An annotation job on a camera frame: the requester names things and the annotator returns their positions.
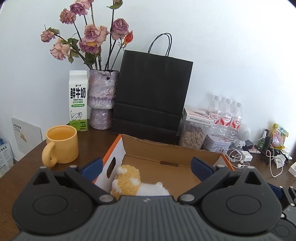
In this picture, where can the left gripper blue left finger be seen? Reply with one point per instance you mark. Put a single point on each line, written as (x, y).
(91, 170)

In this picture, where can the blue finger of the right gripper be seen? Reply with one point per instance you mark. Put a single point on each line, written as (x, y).
(277, 191)

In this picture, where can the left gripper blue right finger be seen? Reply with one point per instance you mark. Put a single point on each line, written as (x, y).
(201, 169)

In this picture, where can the sheep plush toy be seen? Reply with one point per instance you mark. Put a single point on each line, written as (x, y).
(127, 182)

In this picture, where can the white illustrated tin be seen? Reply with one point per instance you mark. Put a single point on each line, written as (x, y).
(215, 143)

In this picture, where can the white earphones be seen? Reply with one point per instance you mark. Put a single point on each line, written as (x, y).
(238, 159)

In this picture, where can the clear seed container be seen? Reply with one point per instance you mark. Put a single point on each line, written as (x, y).
(192, 134)

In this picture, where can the yellow ceramic mug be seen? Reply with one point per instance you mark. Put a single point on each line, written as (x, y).
(61, 147)

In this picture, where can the middle water bottle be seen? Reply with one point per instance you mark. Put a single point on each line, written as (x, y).
(225, 119)

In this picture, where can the water bottle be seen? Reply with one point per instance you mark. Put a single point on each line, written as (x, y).
(214, 111)
(225, 119)
(237, 117)

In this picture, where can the red cardboard pumpkin box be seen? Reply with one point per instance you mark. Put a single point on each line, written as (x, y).
(156, 162)

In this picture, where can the flat white box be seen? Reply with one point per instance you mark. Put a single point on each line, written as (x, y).
(197, 116)

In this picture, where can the colourful snack bag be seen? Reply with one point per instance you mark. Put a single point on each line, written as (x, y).
(278, 136)

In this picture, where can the left water bottle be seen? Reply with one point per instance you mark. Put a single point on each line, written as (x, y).
(214, 111)

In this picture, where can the right water bottle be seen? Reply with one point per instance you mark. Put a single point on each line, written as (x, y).
(237, 117)

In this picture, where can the white leaflet card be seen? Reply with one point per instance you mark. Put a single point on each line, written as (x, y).
(27, 136)

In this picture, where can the white milk carton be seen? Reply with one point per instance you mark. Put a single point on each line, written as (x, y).
(78, 90)

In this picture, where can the purple textured vase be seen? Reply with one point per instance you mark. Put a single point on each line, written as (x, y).
(102, 86)

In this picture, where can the black paper shopping bag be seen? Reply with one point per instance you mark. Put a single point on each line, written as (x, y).
(150, 96)

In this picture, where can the dried pink rose bouquet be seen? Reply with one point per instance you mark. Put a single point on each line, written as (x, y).
(98, 46)

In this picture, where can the white charger with cable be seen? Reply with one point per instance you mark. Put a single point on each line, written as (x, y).
(280, 158)

